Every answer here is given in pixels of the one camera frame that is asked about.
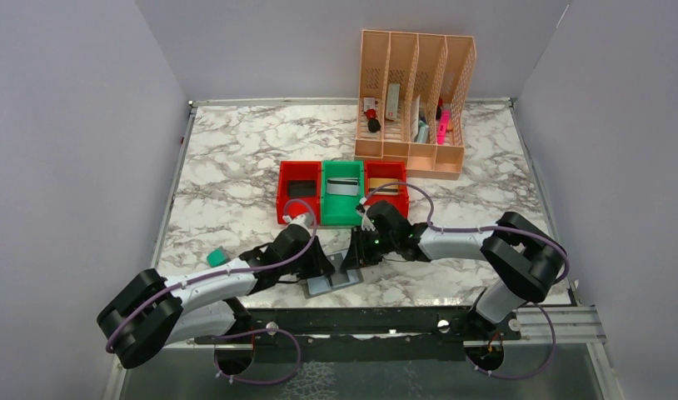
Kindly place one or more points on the pink highlighter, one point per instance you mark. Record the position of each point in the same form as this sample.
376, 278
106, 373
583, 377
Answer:
443, 127

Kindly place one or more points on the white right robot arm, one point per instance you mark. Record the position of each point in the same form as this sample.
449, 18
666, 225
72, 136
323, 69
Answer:
527, 261

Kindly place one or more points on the silver striped card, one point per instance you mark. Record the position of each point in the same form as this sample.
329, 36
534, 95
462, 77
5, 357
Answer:
342, 186

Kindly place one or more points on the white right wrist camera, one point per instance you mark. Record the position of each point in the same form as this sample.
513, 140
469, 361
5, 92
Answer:
366, 223

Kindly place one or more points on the red black marker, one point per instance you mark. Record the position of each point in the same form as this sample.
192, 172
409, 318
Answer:
373, 124

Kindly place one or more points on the grey card holder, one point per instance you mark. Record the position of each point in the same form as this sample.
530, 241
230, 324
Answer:
317, 286

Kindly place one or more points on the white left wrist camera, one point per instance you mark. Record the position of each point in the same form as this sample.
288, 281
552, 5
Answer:
303, 220

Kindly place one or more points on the black card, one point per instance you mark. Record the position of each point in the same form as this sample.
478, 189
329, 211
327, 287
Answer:
301, 189

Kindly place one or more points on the red plastic bin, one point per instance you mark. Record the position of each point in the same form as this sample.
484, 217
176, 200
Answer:
377, 173
298, 170

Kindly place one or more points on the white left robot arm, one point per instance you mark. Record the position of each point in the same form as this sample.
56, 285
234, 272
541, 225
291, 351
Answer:
153, 311

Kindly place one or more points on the green plastic bin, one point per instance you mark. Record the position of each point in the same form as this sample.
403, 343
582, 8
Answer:
341, 210

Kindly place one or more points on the gold striped card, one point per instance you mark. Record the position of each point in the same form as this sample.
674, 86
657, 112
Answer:
383, 186

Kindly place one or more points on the red plastic bin left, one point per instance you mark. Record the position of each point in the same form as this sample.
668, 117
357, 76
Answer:
298, 170

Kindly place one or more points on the teal eraser block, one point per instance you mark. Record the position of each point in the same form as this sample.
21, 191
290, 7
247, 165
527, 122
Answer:
217, 257

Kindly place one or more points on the white red box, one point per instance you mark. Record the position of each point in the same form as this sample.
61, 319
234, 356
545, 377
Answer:
392, 101

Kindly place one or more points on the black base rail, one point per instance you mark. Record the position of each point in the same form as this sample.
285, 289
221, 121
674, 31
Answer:
362, 334

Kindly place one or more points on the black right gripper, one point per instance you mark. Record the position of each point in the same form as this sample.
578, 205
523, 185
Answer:
360, 253

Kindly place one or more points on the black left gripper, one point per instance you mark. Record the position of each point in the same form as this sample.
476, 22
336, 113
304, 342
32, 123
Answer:
317, 261

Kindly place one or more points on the peach desk organizer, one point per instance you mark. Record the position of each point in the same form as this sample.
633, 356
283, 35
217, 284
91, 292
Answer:
434, 71

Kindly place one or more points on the red plastic bin right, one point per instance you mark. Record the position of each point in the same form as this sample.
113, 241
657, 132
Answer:
377, 173

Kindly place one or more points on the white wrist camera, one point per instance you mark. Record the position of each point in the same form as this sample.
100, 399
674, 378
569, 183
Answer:
366, 223
303, 220

